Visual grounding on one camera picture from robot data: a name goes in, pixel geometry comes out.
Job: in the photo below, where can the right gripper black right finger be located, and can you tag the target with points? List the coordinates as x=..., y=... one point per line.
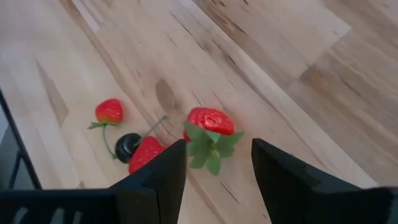
x=304, y=196

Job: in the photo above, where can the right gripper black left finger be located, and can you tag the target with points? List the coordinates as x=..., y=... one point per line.
x=161, y=186

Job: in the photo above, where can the red strawberry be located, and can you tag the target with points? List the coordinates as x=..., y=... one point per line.
x=144, y=154

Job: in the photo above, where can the black cherry with green stem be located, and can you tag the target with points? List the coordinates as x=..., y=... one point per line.
x=126, y=147

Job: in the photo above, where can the large strawberry with big leaves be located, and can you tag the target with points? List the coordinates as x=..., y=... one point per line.
x=211, y=120

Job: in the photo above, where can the small strawberry with long stem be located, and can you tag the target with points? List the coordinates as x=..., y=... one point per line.
x=109, y=111

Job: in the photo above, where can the black table edge frame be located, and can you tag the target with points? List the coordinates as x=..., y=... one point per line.
x=18, y=146

